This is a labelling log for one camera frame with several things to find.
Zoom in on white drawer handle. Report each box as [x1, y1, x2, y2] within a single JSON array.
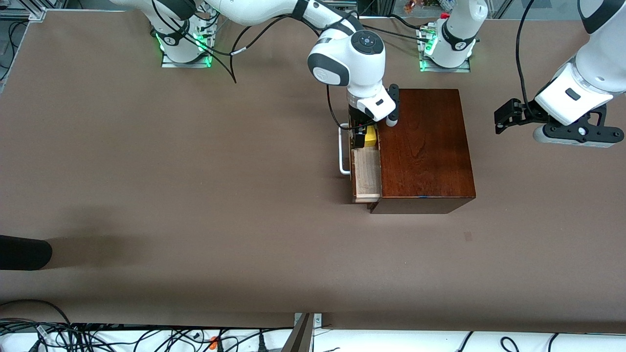
[[338, 123, 352, 176]]

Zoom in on wooden drawer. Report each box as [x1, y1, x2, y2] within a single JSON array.
[[348, 110, 382, 204]]

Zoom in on dark brown wooden cabinet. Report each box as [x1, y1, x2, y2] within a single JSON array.
[[368, 88, 476, 215]]

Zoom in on grey metal bar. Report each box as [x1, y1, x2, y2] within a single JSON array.
[[281, 313, 313, 352]]

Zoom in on black rounded object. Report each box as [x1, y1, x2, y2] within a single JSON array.
[[0, 235, 53, 271]]

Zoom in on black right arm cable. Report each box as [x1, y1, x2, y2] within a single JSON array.
[[149, 0, 355, 132]]

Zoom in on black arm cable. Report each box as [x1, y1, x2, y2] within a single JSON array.
[[149, 0, 355, 132], [515, 0, 541, 117]]

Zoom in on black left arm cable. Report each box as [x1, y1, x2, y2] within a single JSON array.
[[515, 0, 541, 117]]

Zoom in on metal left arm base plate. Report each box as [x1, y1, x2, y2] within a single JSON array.
[[419, 27, 471, 74]]

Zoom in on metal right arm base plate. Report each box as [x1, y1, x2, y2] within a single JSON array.
[[160, 27, 212, 69]]

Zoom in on metal table bracket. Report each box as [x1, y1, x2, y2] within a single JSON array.
[[293, 313, 323, 339]]

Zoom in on aluminium frame profile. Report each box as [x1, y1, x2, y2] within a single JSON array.
[[0, 0, 47, 22]]

